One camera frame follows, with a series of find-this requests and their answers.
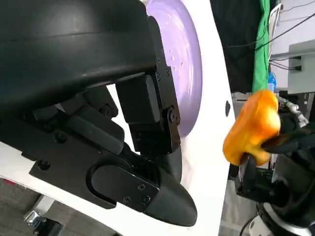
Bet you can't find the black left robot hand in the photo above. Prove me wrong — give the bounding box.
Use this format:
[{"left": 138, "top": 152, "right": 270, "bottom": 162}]
[{"left": 0, "top": 0, "right": 198, "bottom": 227}]

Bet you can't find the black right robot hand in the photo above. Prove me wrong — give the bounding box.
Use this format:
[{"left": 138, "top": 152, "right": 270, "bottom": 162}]
[{"left": 235, "top": 112, "right": 315, "bottom": 206}]

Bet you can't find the blue packet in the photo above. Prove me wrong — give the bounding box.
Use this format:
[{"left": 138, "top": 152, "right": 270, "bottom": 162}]
[{"left": 267, "top": 72, "right": 277, "bottom": 92}]

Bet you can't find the grey machine box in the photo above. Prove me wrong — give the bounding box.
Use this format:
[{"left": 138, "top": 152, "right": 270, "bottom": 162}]
[{"left": 287, "top": 40, "right": 315, "bottom": 95}]

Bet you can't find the lilac plate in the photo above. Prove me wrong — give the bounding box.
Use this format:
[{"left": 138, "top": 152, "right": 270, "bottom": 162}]
[{"left": 144, "top": 0, "right": 204, "bottom": 136}]

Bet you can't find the green cloth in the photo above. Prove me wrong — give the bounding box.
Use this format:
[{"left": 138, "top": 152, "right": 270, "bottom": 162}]
[{"left": 252, "top": 0, "right": 275, "bottom": 93}]

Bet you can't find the black curtain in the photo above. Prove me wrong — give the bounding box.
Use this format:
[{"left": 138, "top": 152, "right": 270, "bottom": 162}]
[{"left": 211, "top": 0, "right": 262, "bottom": 93}]

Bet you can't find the metal caster wheel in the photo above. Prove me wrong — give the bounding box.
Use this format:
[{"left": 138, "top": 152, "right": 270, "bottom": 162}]
[{"left": 23, "top": 210, "right": 48, "bottom": 235}]

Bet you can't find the silver braided hose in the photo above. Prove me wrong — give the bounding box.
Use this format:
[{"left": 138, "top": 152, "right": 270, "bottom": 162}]
[{"left": 277, "top": 96, "right": 310, "bottom": 128}]

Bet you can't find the short black cable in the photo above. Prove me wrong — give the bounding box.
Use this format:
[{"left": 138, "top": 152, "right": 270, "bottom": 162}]
[{"left": 268, "top": 58, "right": 303, "bottom": 72}]

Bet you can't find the long black cable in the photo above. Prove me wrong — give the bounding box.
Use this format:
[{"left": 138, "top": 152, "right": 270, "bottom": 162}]
[{"left": 226, "top": 13, "right": 315, "bottom": 52}]

